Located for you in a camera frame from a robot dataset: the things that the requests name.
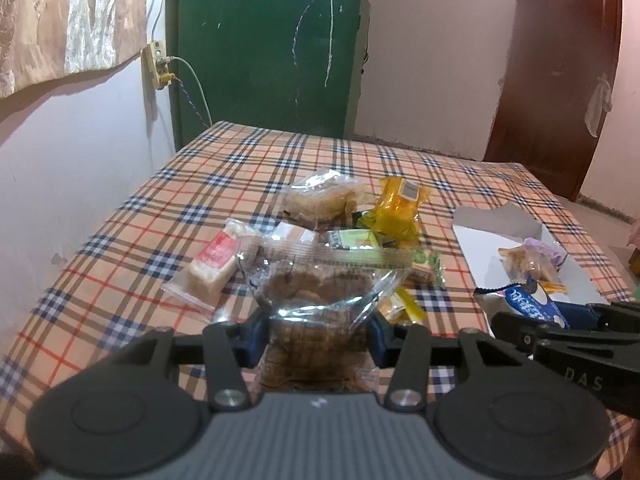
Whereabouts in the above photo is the beige patterned curtain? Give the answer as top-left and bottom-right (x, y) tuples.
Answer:
(0, 0), (151, 98)

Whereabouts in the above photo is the clear pastry packet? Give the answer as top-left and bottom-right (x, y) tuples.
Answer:
(277, 170), (373, 226)

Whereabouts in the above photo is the green snack packet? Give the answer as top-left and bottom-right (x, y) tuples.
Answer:
(322, 227), (396, 251)

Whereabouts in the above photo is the blue red braided cable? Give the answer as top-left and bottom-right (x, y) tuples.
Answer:
(170, 75), (211, 128)

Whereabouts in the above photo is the brown wooden door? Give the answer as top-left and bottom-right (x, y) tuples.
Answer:
(485, 0), (623, 201)

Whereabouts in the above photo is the red label rice cake packet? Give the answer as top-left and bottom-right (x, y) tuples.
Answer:
(161, 217), (261, 317)

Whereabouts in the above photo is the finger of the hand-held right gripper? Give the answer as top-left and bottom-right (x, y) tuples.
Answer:
(554, 300), (640, 331)
(491, 311), (567, 357)

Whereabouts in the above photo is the plaid tablecloth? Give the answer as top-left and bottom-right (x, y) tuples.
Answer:
(0, 120), (638, 480)

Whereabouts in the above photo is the blue white snack packet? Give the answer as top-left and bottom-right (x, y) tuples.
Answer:
(474, 282), (571, 338)

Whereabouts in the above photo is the wall power socket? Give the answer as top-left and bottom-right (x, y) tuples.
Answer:
(142, 40), (173, 91)

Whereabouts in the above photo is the white plug cable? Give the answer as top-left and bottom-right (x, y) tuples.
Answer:
(160, 55), (213, 128)

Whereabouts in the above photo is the pale cloth on door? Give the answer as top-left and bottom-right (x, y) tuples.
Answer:
(585, 72), (613, 138)

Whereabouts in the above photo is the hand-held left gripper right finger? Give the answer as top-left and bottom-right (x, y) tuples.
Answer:
(368, 315), (522, 414)

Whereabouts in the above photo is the white cardboard box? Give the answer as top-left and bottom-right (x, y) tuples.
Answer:
(451, 204), (608, 333)

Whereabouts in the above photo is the green metal cabinet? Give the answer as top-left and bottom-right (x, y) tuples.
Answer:
(167, 0), (373, 153)

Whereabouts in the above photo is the purple snack packet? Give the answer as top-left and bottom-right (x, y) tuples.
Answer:
(522, 238), (568, 267)

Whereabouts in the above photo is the clear brown cookie packet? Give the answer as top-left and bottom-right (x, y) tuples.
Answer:
(235, 245), (408, 396)

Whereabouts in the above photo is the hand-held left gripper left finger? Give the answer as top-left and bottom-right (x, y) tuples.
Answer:
(107, 312), (273, 413)

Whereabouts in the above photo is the yellow green biscuit packet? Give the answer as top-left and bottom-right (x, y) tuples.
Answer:
(405, 250), (446, 288)

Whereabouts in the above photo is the clear packet with orange end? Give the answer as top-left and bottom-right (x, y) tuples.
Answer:
(380, 287), (428, 323)

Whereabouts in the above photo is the small tan snack packet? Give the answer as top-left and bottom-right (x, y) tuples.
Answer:
(265, 220), (321, 248)

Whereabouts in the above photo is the clear bread packet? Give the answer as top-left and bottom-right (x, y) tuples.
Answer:
(497, 245), (558, 283)

